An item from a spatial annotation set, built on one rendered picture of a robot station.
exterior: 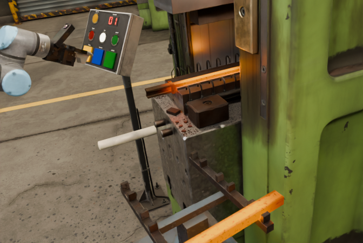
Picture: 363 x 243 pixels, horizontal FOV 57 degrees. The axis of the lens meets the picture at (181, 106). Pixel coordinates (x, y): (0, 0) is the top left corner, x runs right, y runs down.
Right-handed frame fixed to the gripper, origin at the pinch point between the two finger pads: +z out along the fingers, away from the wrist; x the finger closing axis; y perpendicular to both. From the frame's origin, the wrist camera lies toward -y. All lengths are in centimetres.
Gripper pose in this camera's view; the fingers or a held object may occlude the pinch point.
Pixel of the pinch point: (90, 53)
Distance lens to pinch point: 153.7
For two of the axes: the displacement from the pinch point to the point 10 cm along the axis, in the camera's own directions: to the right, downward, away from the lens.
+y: -2.5, 9.6, 0.9
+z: 6.5, 1.0, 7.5
